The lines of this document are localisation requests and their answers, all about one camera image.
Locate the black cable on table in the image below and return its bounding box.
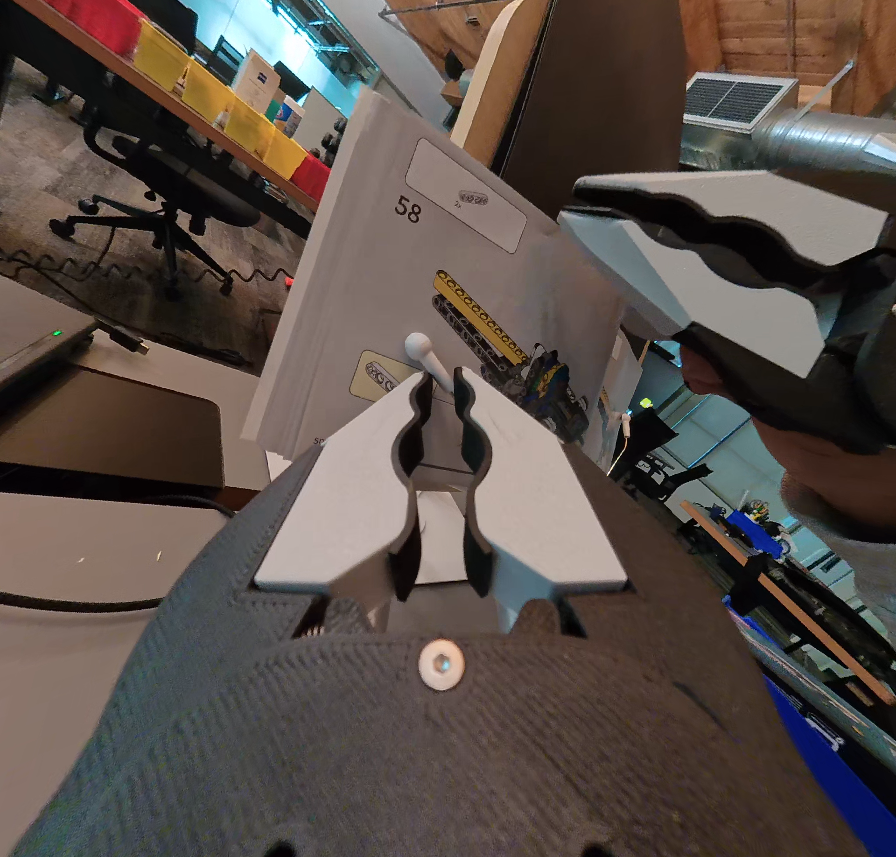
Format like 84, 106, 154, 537
0, 590, 167, 615

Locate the beige rounded board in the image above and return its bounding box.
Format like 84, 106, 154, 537
450, 0, 555, 169

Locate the yellow plastic bin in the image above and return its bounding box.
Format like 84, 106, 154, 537
181, 59, 237, 120
224, 97, 276, 159
266, 129, 310, 180
133, 20, 191, 92

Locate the dark flat pad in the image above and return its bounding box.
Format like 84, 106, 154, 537
0, 365, 226, 490

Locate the white vent grille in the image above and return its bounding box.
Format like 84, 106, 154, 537
682, 73, 800, 134

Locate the black office chair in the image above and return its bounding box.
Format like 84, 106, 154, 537
49, 118, 263, 299

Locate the wooden table with bins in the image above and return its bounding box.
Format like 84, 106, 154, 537
0, 0, 324, 239

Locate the white charging cable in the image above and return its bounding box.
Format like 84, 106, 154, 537
608, 412, 636, 474

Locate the silver air duct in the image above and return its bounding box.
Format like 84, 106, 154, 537
752, 109, 896, 173

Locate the wooden workbench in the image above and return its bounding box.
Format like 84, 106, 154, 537
680, 499, 896, 705

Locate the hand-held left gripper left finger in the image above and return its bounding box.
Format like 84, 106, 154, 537
253, 372, 433, 630

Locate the dark brown partition panel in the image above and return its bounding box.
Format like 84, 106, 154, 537
499, 0, 686, 187

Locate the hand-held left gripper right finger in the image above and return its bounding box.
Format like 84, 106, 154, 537
454, 367, 629, 632

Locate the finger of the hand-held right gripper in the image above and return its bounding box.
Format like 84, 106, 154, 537
573, 169, 896, 288
559, 211, 828, 380

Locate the blue plastic bin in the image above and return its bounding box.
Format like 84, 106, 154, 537
724, 594, 896, 852

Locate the black coiled floor cable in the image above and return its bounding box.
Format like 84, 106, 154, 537
0, 244, 296, 294

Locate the black plug cable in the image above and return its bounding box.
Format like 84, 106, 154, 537
93, 316, 150, 356

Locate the person's right hand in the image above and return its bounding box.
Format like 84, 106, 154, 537
680, 349, 896, 543

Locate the lego instruction booklet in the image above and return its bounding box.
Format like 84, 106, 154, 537
244, 87, 634, 467

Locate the small red bin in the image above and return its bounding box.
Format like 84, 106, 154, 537
290, 153, 332, 204

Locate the dark flat laptop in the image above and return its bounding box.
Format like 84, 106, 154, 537
0, 276, 98, 390

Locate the person's right forearm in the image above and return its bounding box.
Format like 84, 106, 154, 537
780, 472, 896, 628

